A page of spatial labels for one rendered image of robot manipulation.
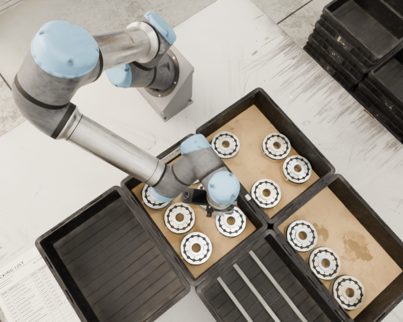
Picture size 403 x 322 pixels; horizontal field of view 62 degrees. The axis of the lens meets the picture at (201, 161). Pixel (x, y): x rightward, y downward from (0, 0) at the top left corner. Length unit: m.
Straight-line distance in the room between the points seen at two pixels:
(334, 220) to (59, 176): 1.03
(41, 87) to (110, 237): 0.60
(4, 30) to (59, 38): 2.12
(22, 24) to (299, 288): 2.44
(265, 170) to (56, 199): 0.79
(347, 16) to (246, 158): 1.22
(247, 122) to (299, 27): 1.54
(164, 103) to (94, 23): 1.47
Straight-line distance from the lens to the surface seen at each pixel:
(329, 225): 1.24
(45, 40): 0.72
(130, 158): 0.85
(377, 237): 1.28
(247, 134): 1.25
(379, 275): 1.30
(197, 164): 0.82
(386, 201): 1.51
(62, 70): 0.71
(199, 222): 1.15
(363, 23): 2.19
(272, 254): 1.17
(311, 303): 1.21
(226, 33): 1.65
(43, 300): 1.36
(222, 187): 0.79
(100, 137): 0.83
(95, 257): 1.17
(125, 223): 1.16
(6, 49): 2.74
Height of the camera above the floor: 1.96
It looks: 72 degrees down
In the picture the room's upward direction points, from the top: 7 degrees clockwise
